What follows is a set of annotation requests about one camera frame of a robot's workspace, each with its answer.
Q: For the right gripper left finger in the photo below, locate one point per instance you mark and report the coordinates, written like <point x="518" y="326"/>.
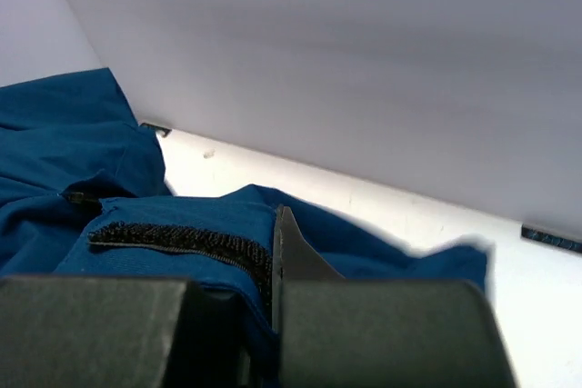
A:
<point x="65" y="331"/>

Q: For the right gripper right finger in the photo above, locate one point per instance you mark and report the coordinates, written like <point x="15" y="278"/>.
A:
<point x="336" y="332"/>

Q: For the blue jacket with black lining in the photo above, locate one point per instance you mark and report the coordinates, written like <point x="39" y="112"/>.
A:
<point x="83" y="192"/>

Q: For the right blue table label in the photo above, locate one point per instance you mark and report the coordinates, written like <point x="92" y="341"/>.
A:
<point x="550" y="238"/>

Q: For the blue table label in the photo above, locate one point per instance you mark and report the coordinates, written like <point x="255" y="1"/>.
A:
<point x="159" y="130"/>
<point x="550" y="238"/>

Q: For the left blue table label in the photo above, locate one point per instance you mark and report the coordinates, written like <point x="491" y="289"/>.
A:
<point x="159" y="130"/>

